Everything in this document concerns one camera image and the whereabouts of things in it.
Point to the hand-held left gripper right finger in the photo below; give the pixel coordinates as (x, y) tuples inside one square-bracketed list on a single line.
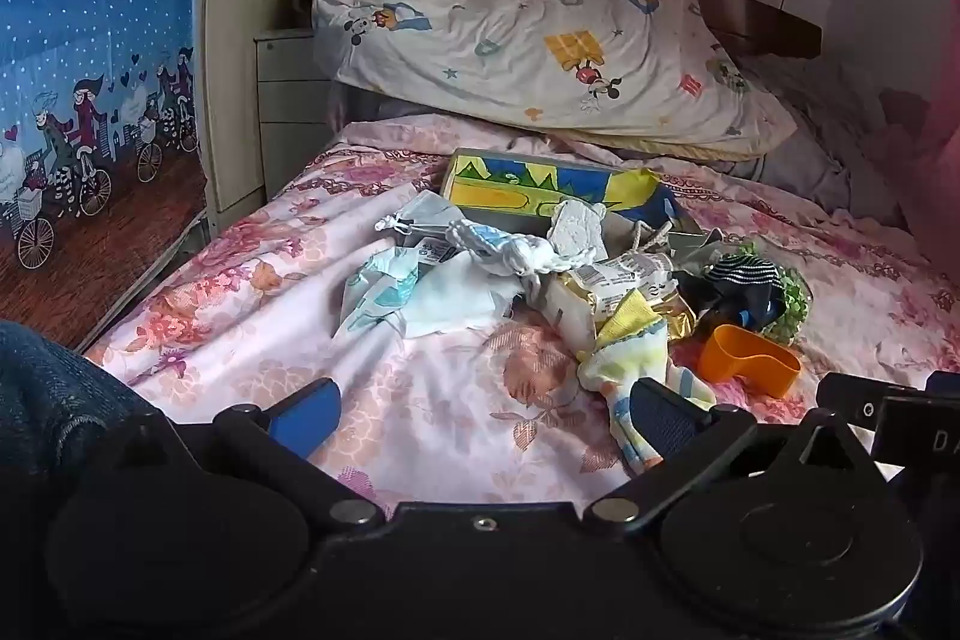
[(664, 422)]

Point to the brown wooden headboard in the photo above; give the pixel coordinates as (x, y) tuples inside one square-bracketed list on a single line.
[(757, 21)]

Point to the green leafy item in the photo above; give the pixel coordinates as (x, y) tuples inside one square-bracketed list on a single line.
[(795, 302)]

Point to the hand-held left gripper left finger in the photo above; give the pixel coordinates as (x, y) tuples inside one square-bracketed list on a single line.
[(304, 419)]

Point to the cartoon print white quilt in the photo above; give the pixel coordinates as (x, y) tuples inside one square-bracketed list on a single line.
[(525, 10)]

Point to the white textured cloth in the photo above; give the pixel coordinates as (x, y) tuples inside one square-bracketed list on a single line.
[(577, 231)]

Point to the white cloth with blue print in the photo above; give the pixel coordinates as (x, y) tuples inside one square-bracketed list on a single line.
[(495, 246)]

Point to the dark striped sock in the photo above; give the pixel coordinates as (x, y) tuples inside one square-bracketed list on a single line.
[(739, 280)]

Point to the pink cloth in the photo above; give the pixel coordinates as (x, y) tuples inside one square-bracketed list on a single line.
[(930, 145)]

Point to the white cloth with teal print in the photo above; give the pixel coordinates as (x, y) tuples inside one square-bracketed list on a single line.
[(420, 299)]

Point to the beige drawer cabinet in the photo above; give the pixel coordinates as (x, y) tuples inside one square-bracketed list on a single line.
[(289, 100)]

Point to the orange plastic cup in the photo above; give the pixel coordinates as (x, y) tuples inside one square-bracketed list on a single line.
[(742, 355)]

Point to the blue printed curtain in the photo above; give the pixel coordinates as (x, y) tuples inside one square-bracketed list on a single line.
[(90, 10)]

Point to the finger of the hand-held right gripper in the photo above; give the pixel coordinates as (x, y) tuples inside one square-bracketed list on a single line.
[(847, 401)]

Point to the colourful fabric storage box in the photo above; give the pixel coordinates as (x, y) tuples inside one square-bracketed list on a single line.
[(510, 186)]

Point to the grey fabric cloth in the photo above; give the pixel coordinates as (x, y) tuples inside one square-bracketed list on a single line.
[(694, 246)]

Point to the person's jeans leg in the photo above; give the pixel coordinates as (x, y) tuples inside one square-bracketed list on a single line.
[(52, 385)]

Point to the gold snack packet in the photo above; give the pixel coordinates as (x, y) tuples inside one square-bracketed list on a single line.
[(600, 287)]

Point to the yellow and white sock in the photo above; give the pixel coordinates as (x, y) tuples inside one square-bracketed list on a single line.
[(630, 347)]

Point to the grey blanket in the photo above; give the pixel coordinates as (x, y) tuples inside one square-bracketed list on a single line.
[(817, 138)]

